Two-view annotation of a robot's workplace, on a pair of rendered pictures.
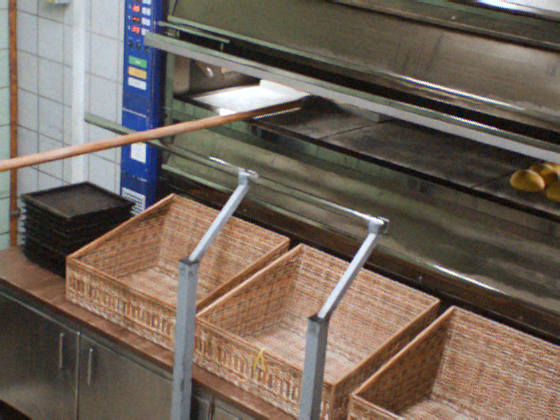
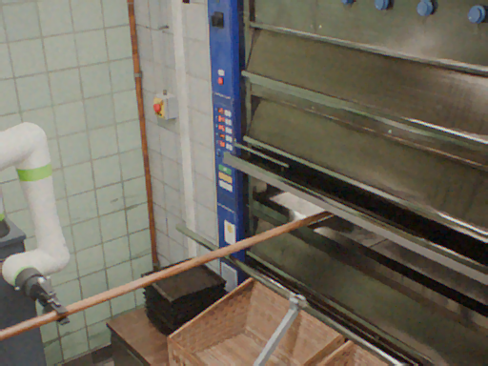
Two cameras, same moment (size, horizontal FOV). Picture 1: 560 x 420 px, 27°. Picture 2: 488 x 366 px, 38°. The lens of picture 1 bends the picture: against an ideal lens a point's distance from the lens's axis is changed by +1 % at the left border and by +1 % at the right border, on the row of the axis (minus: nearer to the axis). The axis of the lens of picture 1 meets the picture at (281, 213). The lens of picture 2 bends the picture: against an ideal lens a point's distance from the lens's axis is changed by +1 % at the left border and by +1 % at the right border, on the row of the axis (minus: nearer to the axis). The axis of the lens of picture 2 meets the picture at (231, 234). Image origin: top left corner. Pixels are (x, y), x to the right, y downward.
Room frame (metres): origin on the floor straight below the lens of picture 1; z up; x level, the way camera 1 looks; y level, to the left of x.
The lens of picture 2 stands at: (1.29, -0.17, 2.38)
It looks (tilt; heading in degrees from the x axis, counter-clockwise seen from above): 27 degrees down; 14
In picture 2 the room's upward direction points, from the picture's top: 2 degrees counter-clockwise
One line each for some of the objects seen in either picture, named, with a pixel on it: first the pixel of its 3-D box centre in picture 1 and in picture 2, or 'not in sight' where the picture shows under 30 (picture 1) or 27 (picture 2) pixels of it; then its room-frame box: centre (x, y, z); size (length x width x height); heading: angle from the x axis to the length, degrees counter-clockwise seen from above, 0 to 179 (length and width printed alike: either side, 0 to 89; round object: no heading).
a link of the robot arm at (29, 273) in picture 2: not in sight; (32, 282); (3.11, 0.98, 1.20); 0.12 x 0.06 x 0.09; 140
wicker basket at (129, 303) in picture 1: (177, 268); (254, 348); (3.53, 0.32, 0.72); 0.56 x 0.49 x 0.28; 51
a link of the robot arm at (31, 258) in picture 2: not in sight; (22, 271); (3.18, 1.06, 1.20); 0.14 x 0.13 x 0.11; 50
